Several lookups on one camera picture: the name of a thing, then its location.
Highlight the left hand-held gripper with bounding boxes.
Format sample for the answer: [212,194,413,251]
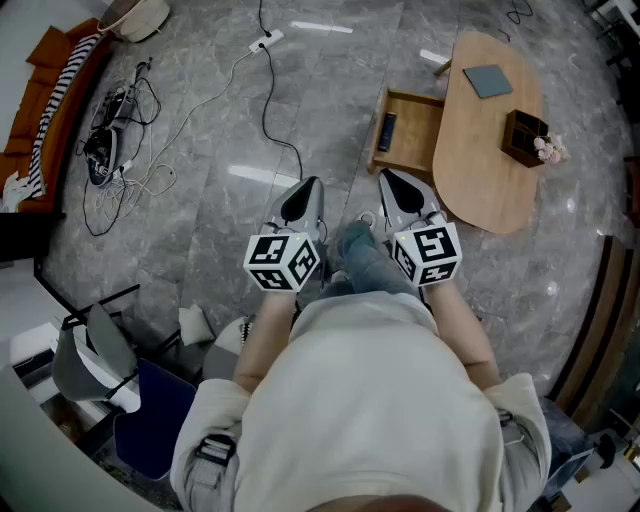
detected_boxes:
[243,177,329,293]

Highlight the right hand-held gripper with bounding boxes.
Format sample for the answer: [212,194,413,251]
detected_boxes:
[378,168,462,288]

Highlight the wooden drawer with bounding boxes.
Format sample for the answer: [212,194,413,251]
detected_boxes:
[367,88,446,175]

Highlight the person's right forearm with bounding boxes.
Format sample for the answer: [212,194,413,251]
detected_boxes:
[424,283,502,390]

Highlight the person's left forearm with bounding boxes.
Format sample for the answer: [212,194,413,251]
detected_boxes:
[233,287,302,396]

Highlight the oval wooden table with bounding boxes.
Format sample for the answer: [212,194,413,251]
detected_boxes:
[432,30,546,236]

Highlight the person's blue jeans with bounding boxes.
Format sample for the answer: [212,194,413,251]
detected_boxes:
[319,222,427,302]

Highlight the brown wooden organiser box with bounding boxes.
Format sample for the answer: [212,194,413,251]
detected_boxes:
[501,109,550,170]

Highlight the grey notebook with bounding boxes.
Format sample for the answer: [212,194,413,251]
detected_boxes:
[462,63,515,100]

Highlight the pale flower bunch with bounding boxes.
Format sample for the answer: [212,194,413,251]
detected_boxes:
[533,133,572,165]

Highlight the white cushion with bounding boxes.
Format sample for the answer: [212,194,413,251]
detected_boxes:
[178,305,217,347]

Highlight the white power strip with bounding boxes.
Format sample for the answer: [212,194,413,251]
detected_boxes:
[248,28,285,54]

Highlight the person's cream shirt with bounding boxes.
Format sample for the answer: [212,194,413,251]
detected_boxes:
[169,292,554,512]

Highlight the black floor device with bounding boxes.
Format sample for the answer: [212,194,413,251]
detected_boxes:
[82,126,122,188]

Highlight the dark wooden steps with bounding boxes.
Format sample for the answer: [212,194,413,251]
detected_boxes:
[548,233,640,432]

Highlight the woven basket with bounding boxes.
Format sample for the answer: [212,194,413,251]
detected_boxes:
[97,0,172,44]

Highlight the blue chair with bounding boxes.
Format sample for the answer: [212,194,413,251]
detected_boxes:
[113,357,199,482]

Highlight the striped throw blanket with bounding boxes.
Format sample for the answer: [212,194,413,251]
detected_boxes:
[0,33,105,211]

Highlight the grey chair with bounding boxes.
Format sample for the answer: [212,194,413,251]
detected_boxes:
[51,302,140,404]

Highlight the black table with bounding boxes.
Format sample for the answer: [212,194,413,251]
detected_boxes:
[0,211,67,267]

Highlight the orange sofa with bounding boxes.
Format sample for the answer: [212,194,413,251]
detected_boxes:
[0,17,117,215]

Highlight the blue marbled cabinet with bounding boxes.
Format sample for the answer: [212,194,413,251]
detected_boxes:
[541,397,597,497]

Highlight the black cable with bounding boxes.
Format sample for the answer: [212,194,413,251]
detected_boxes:
[256,0,305,182]

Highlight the white cable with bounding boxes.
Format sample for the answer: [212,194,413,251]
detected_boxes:
[94,48,252,221]

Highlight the tangled black cables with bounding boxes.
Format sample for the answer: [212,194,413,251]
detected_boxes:
[74,56,164,237]

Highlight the black metal frame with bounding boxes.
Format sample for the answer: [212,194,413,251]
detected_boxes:
[32,257,142,332]

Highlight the grey shoulder strap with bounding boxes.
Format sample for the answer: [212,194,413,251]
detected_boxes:
[192,433,237,489]
[496,407,525,447]

